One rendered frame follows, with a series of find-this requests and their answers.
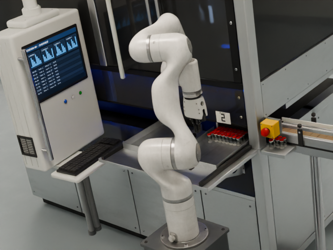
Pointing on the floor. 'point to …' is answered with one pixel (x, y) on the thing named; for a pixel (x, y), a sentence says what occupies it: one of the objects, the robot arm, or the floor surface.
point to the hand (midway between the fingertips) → (197, 127)
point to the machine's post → (255, 120)
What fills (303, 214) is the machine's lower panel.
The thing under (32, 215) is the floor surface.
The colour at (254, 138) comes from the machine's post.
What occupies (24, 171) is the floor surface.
